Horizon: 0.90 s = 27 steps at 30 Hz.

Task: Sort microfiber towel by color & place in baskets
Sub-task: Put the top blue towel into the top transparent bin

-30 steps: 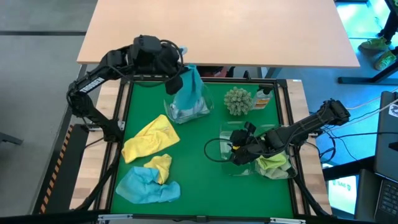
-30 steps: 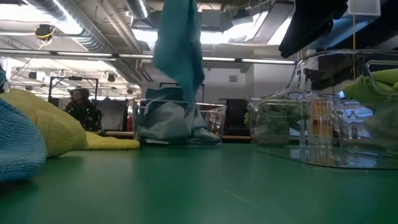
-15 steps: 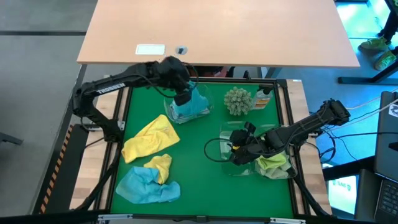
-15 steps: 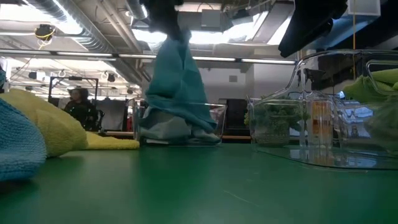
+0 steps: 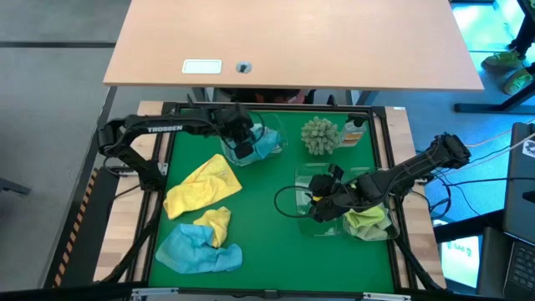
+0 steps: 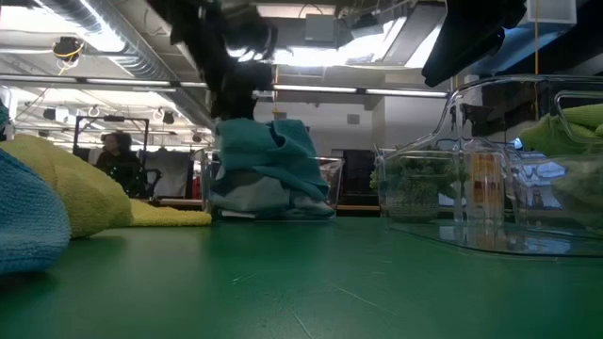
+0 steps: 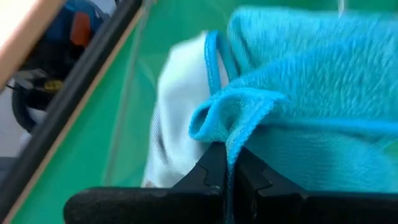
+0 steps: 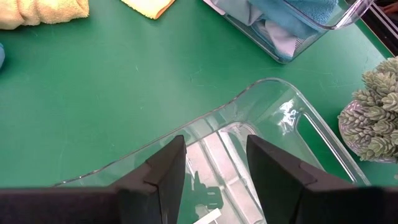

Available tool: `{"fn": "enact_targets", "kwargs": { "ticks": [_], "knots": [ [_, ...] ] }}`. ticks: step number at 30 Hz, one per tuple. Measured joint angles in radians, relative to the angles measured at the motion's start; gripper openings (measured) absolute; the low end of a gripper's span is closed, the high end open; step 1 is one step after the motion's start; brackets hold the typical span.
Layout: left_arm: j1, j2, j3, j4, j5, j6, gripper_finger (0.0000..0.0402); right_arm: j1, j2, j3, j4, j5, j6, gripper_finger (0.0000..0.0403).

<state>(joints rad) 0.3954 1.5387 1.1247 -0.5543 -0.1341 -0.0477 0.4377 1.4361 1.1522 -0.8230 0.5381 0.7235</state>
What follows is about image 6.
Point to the lime green microfiber towel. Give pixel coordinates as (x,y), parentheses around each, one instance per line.
(556,132)

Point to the clear plastic basket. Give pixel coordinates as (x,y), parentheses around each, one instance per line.
(471,240)
(337,179)
(558,117)

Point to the silver ventilation duct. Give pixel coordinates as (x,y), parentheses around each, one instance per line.
(141,52)

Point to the black cabinet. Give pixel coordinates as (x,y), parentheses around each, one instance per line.
(358,172)

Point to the grey ceiling box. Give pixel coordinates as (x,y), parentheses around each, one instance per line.
(320,28)

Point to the black office chair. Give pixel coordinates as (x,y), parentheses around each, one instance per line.
(151,181)

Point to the ceiling light bar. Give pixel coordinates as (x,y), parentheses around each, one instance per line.
(127,82)
(358,89)

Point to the pale grey-blue microfiber towel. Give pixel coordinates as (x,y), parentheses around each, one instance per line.
(254,193)

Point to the black ceiling-mounted device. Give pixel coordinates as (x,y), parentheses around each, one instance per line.
(67,47)

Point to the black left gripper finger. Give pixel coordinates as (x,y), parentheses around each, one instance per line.
(256,89)
(226,92)

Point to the large blue microfiber towel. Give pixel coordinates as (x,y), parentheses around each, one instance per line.
(28,221)

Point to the artificial pale green succulent plant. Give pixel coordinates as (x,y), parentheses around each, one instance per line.
(414,183)

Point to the clear bottle with yellow label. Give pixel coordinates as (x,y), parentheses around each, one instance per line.
(487,188)

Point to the white ceiling box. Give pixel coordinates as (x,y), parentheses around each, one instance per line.
(551,11)

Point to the small blue microfiber towel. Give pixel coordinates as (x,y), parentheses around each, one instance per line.
(264,150)

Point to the beige towel with green edge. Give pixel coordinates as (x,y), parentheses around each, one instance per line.
(579,188)

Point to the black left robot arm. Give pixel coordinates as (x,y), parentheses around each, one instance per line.
(179,19)

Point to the person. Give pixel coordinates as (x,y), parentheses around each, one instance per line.
(118,165)

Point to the yellow microfiber towel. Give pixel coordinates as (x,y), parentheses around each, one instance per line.
(174,217)
(85,188)

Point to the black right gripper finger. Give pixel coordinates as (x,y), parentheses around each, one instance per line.
(461,59)

